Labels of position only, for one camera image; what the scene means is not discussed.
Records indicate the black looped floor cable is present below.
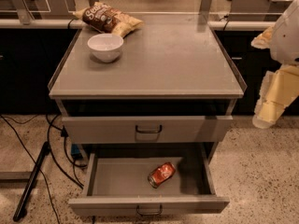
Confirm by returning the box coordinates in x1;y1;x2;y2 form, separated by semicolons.
45;114;88;189

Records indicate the black middle drawer handle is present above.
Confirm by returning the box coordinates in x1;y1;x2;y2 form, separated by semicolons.
135;204;163;217

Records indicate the black top drawer handle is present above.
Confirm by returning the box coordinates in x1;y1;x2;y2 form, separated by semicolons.
135;125;163;134

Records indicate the black bar on floor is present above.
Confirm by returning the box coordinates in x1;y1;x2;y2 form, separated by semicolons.
13;142;50;222

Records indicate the brown chip bag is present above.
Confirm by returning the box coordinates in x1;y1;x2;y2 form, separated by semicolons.
73;2;143;37

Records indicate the grey left post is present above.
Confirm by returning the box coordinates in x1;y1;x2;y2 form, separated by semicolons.
12;0;32;25

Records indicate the blue object under cabinet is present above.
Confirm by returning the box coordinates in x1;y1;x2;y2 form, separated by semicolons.
71;144;82;159

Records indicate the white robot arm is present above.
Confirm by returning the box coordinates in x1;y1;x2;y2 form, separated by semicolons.
251;0;299;129

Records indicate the grey top drawer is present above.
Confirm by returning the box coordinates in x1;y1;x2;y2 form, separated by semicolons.
63;116;233;144

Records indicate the grey open middle drawer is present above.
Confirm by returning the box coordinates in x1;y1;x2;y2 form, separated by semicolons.
69;150;229;216

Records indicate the white ceramic bowl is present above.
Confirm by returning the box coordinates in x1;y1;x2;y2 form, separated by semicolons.
87;34;124;63

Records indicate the black drawer handle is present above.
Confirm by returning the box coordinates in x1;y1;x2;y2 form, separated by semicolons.
135;204;163;217
135;125;163;134

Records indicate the grey right post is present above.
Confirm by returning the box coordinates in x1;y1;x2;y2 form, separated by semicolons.
198;0;212;25

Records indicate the white horizontal rail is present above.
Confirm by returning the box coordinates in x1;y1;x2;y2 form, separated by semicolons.
0;19;275;31

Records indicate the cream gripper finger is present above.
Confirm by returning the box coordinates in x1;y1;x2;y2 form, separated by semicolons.
251;26;273;49
252;64;299;129

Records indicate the red coke can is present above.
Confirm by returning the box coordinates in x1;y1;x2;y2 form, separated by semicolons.
148;162;176;189

